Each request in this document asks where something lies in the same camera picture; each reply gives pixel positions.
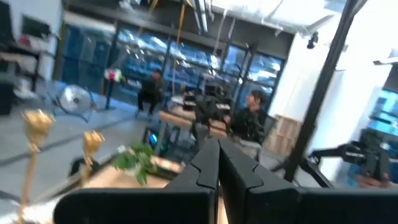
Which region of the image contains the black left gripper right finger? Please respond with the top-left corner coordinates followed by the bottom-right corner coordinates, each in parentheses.
top-left (218, 139), bottom-right (398, 224)

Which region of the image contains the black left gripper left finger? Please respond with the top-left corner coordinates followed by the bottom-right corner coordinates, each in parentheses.
top-left (53, 138), bottom-right (220, 224)

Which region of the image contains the short brass candlestick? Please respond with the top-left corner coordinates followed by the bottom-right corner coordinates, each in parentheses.
top-left (79, 129), bottom-right (106, 187)

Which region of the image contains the medium brass candlestick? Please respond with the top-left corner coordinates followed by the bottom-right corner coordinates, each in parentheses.
top-left (15, 108), bottom-right (56, 224)

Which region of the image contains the green potted plant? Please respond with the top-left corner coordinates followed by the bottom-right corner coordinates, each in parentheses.
top-left (111, 142), bottom-right (156, 186)

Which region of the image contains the computer tower with blue lights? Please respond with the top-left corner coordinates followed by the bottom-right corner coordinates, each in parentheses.
top-left (142, 126), bottom-right (165, 156)

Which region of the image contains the wooden crate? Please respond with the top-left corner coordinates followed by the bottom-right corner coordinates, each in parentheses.
top-left (263, 114), bottom-right (303, 157)

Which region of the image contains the person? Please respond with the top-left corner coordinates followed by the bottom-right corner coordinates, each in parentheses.
top-left (136, 70), bottom-right (165, 118)
top-left (229, 90), bottom-right (268, 150)

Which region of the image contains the wooden workstation desk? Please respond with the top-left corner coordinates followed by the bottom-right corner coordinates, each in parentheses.
top-left (157, 109), bottom-right (228, 156)

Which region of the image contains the person's hand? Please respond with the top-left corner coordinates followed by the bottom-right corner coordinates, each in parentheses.
top-left (356, 174), bottom-right (396, 189)

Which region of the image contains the silver floor fan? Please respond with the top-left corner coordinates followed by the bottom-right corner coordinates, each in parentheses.
top-left (57, 83), bottom-right (96, 123)

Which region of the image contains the red white sign on stand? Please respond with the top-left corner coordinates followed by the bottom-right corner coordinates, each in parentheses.
top-left (103, 67), bottom-right (126, 110)

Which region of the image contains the black aluminium rig frame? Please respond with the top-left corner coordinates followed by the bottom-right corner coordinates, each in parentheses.
top-left (283, 0), bottom-right (363, 189)

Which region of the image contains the black wall security camera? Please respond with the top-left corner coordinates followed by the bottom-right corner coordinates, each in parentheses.
top-left (307, 32), bottom-right (320, 50)

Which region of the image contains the yellow hanging cable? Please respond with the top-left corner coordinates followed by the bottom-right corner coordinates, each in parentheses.
top-left (172, 2), bottom-right (187, 94)

